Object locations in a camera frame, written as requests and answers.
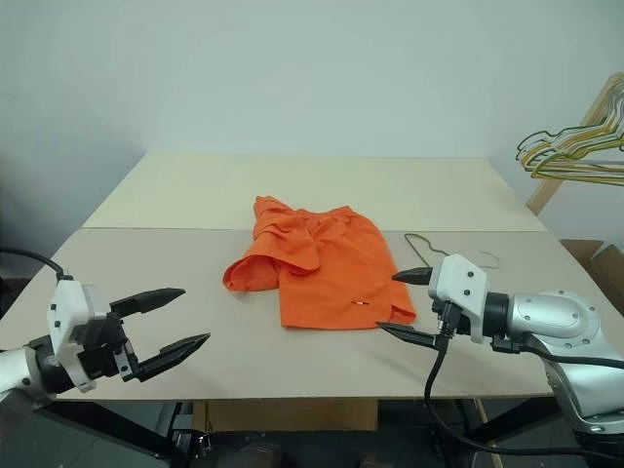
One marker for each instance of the wooden hanger rack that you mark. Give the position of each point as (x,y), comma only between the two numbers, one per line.
(542,195)

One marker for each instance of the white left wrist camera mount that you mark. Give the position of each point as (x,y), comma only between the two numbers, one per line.
(68,302)

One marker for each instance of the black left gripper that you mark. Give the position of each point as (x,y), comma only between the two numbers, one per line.
(100,348)

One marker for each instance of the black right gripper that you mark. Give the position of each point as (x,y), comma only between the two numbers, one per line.
(446,312)

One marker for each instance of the open cardboard box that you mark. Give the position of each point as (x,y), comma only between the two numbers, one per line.
(604,278)

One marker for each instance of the brown cardboard sheet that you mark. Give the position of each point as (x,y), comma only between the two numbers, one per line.
(292,414)

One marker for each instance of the orange shorts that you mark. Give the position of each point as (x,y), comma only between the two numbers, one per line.
(331,263)

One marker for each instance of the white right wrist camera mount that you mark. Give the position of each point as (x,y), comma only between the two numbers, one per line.
(458,283)

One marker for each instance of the black table frame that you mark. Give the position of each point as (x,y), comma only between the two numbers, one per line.
(517,414)

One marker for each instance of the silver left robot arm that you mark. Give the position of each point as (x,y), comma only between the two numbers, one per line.
(14,363)

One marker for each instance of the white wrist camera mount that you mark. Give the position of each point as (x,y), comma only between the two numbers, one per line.
(458,283)
(68,302)

